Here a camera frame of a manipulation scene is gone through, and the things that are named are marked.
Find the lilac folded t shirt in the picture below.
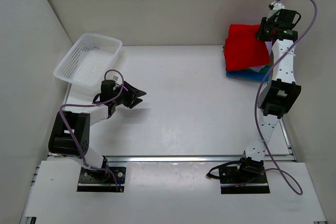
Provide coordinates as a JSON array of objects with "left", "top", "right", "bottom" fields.
[{"left": 250, "top": 65, "right": 270, "bottom": 72}]

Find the blue folded t shirt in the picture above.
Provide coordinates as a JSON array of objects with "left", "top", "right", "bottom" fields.
[{"left": 226, "top": 69, "right": 266, "bottom": 82}]

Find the green folded t shirt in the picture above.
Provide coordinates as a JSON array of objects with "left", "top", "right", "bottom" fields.
[{"left": 222, "top": 45, "right": 271, "bottom": 74}]

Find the black cable at base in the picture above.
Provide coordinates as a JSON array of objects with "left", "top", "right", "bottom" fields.
[{"left": 205, "top": 165, "right": 224, "bottom": 180}]

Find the white plastic basket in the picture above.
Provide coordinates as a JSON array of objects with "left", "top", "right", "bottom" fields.
[{"left": 53, "top": 33, "right": 122, "bottom": 90}]

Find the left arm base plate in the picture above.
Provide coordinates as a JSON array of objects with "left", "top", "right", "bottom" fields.
[{"left": 77, "top": 163, "right": 127, "bottom": 193}]

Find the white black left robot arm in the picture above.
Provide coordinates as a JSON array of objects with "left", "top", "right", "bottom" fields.
[{"left": 48, "top": 79, "right": 146, "bottom": 183}]

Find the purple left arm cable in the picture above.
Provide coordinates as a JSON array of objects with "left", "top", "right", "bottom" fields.
[{"left": 59, "top": 69, "right": 127, "bottom": 193}]

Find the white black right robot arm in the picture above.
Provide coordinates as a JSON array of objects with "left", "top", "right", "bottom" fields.
[{"left": 126, "top": 3, "right": 301, "bottom": 181}]

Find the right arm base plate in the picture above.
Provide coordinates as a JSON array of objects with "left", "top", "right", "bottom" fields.
[{"left": 218, "top": 164, "right": 270, "bottom": 195}]

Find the red t shirt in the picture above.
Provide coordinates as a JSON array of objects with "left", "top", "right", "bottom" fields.
[{"left": 224, "top": 24, "right": 270, "bottom": 71}]

